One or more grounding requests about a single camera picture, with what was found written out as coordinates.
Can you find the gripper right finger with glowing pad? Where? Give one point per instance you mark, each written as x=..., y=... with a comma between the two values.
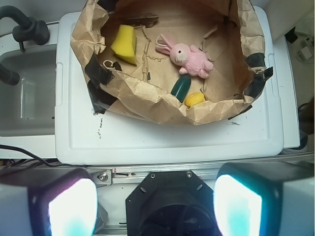
x=265, y=199

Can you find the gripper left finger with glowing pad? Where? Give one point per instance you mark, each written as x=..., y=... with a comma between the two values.
x=47, y=202

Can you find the pink plush bunny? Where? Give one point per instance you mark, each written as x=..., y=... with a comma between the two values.
x=190, y=59

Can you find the white plastic bin lid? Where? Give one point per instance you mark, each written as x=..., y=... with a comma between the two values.
x=84, y=138

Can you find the grey sink basin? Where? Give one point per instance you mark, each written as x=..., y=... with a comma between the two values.
x=28, y=108

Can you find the yellow toy lemon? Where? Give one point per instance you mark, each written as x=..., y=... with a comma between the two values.
x=194, y=98

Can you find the dark green toy cucumber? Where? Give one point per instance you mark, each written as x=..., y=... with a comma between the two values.
x=181, y=87

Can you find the black faucet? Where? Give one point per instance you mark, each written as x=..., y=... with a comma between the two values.
x=28, y=28

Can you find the yellow sponge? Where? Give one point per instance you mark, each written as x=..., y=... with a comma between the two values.
x=124, y=44

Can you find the black octagonal mount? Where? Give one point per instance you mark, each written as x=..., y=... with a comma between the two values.
x=176, y=203

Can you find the white wall plug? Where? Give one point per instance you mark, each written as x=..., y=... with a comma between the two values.
x=307, y=50

